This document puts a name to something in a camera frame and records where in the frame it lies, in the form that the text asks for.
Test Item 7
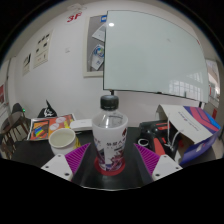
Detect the clear bottle with printed label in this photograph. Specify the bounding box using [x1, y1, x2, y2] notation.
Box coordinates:
[91, 94, 129, 173]

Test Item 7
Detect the grey framed notice board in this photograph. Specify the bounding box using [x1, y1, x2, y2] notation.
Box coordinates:
[82, 13, 108, 78]

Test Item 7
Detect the small white wall poster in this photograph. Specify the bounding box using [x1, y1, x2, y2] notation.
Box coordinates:
[22, 53, 32, 77]

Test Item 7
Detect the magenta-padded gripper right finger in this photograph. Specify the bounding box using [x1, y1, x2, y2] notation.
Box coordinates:
[133, 142, 184, 183]

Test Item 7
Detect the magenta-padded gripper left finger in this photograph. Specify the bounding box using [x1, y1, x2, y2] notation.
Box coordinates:
[40, 142, 93, 183]

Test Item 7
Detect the black and red power drill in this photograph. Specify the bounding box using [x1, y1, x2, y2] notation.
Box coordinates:
[138, 119, 178, 158]

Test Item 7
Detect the flat round red coaster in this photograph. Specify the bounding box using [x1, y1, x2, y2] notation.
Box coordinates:
[93, 156, 127, 177]

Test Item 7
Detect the black flag with white print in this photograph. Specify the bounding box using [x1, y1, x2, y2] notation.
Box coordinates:
[37, 99, 58, 119]

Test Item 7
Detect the whiteboard on black stand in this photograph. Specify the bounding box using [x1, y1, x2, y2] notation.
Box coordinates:
[102, 9, 210, 104]

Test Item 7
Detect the white flat device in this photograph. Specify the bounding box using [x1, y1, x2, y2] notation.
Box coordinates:
[69, 118, 94, 133]

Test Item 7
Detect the dark wooden chair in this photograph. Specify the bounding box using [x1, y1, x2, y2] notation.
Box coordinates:
[0, 102, 29, 158]

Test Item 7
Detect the colourful printed flat box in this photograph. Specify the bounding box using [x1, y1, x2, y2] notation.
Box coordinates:
[26, 113, 77, 142]

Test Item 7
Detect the large white wall poster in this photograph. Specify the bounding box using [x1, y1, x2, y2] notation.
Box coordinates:
[33, 30, 54, 69]

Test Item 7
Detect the blue and white cardboard box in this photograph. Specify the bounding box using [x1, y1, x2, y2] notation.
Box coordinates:
[155, 103, 222, 166]

